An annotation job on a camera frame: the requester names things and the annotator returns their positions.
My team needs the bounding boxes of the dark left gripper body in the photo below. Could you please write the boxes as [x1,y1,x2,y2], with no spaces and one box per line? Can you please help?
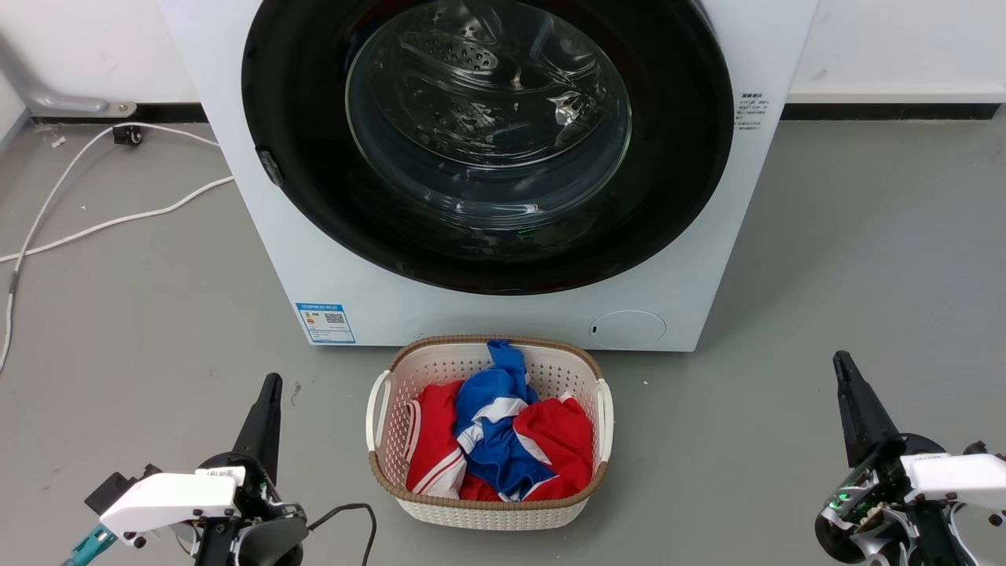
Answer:
[194,451,310,566]

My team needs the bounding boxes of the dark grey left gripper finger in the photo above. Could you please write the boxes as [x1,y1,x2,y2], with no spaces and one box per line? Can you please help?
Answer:
[233,373,284,483]

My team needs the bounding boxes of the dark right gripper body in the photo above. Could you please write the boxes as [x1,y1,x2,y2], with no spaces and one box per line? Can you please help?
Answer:
[814,433,977,566]

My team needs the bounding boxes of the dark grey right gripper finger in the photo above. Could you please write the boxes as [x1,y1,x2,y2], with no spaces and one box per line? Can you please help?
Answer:
[833,351,901,469]

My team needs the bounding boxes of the white front-load washing machine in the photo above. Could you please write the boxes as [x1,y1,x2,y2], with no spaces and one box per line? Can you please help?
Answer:
[160,0,820,352]

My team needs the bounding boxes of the black round glass door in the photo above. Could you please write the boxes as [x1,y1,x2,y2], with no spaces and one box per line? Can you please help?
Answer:
[241,0,735,296]

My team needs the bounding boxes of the blue energy label sticker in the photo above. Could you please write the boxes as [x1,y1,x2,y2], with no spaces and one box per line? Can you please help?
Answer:
[296,303,356,345]

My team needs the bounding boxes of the red white-striped garment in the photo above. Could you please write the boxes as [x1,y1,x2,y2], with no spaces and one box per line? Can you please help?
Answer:
[460,395,595,502]
[403,380,469,498]

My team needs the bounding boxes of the white plastic laundry basket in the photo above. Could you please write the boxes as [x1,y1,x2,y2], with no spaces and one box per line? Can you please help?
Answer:
[365,335,615,531]

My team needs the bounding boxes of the blue and white garment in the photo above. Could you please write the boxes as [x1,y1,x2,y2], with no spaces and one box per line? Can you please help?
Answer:
[453,340,556,502]

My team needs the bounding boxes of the round white filter cover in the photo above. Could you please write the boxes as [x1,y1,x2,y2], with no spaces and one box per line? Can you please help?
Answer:
[589,310,667,350]

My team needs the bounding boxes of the small printed text sticker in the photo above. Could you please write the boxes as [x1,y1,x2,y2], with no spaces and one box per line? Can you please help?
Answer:
[735,90,771,131]

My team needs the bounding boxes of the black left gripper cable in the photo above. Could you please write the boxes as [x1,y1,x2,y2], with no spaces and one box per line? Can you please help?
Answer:
[307,503,378,566]

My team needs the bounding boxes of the teal cable connector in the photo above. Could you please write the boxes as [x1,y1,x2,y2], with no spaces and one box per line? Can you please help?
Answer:
[61,525,117,566]

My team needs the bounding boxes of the thick white cable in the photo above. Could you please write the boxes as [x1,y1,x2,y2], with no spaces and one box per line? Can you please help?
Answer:
[0,175,236,264]

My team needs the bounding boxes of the thin white looping cable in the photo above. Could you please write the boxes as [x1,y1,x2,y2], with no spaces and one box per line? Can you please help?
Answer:
[0,122,222,372]

